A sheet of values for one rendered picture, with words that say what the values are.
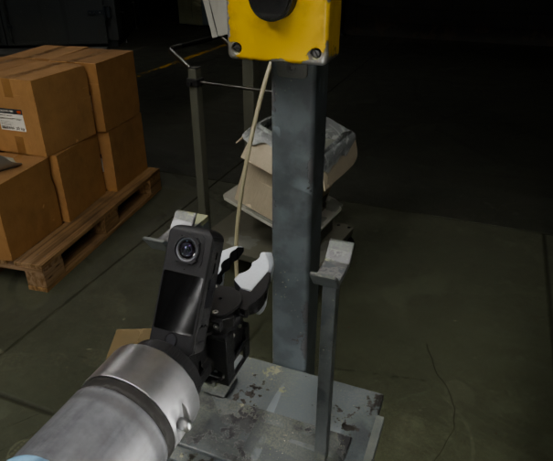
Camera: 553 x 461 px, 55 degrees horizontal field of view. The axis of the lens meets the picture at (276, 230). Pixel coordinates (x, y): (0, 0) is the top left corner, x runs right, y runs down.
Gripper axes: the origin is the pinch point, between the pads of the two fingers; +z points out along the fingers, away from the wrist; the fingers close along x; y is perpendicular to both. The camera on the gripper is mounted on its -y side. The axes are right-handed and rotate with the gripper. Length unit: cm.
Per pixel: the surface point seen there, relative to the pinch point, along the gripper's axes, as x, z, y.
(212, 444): -4.6, -4.5, 29.6
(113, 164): -166, 178, 78
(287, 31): 0.9, 8.9, -23.0
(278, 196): -2.3, 14.5, -0.4
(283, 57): 0.5, 8.8, -20.3
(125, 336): -97, 86, 109
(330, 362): 10.6, -1.8, 11.8
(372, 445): 15.9, 4.2, 30.5
